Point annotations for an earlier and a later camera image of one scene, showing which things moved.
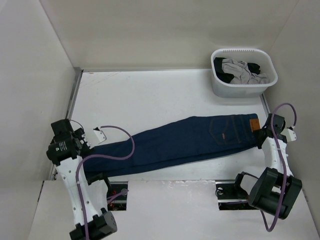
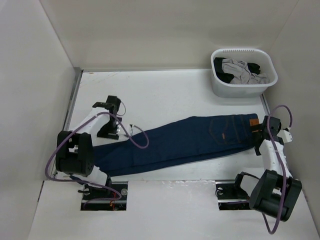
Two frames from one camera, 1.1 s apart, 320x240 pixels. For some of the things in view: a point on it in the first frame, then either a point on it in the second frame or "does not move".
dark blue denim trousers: [185, 141] does not move
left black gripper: [80, 134] -> [102, 132]
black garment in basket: [226, 77] does not move
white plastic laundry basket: [257, 56] does not move
